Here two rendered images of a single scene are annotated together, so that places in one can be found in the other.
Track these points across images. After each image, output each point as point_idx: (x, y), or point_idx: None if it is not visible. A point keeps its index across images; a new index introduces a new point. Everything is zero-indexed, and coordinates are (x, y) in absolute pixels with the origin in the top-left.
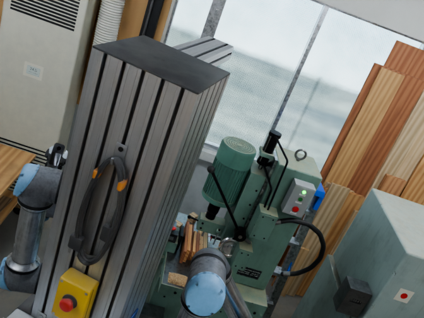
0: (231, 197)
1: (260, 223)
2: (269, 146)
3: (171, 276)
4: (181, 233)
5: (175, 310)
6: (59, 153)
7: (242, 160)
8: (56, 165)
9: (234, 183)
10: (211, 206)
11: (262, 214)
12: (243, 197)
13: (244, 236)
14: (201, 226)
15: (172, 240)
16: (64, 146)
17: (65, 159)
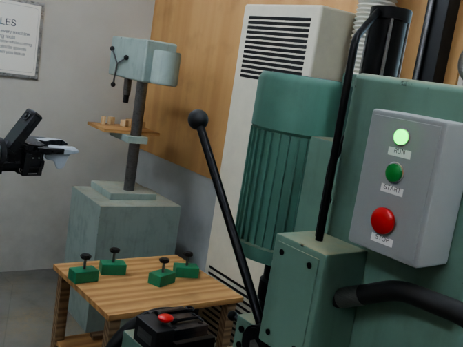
0: (273, 226)
1: (279, 278)
2: (367, 52)
3: None
4: (183, 340)
5: None
6: (24, 122)
7: (280, 95)
8: (11, 141)
9: (271, 177)
10: (261, 277)
11: (279, 242)
12: (302, 226)
13: (262, 344)
14: (240, 341)
15: (149, 345)
16: (34, 113)
17: (48, 147)
